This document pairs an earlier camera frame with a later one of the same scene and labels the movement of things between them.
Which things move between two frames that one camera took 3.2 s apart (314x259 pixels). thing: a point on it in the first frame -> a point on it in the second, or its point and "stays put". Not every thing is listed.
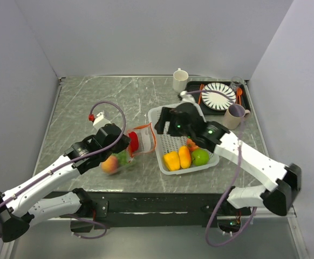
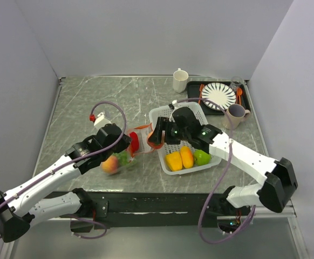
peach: [110, 164] stays put
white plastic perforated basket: [165, 143] stays put
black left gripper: [123, 144] stays put
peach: [191, 145] -> [154, 144]
